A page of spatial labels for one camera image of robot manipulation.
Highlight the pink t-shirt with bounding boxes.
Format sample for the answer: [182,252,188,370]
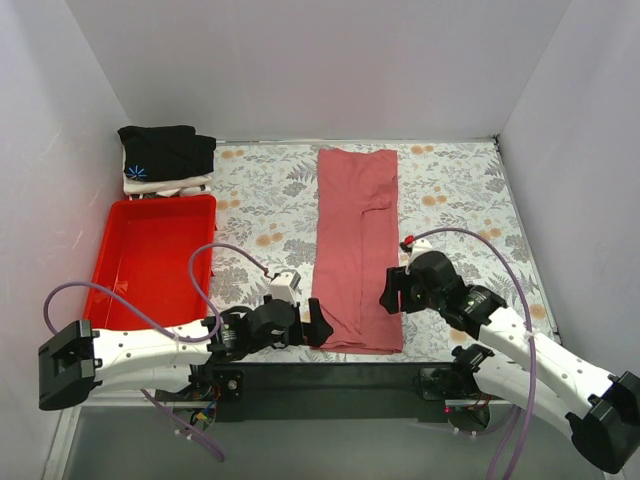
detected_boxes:
[312,148,403,354]

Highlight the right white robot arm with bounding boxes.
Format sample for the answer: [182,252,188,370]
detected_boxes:
[380,241,639,474]

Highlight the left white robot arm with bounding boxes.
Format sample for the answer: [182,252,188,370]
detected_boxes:
[38,297,334,411]

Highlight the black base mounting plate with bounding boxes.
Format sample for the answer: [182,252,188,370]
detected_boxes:
[154,362,511,421]

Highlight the red plastic tray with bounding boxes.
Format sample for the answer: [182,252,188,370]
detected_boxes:
[92,195,216,327]

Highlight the white folded t-shirt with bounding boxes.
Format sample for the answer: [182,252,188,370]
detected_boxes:
[123,175,212,198]

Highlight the black folded t-shirt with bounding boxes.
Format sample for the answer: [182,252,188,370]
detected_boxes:
[117,125,217,183]

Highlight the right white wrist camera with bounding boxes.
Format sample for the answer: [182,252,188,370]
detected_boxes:
[400,235,433,267]

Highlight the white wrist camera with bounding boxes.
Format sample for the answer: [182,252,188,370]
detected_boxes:
[400,235,433,267]
[268,269,301,305]

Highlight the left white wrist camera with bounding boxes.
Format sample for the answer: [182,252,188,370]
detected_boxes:
[268,269,301,305]

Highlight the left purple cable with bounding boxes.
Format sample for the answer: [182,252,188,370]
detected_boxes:
[43,243,276,462]

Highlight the aluminium frame rail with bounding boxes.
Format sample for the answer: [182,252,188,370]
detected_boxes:
[42,393,168,479]

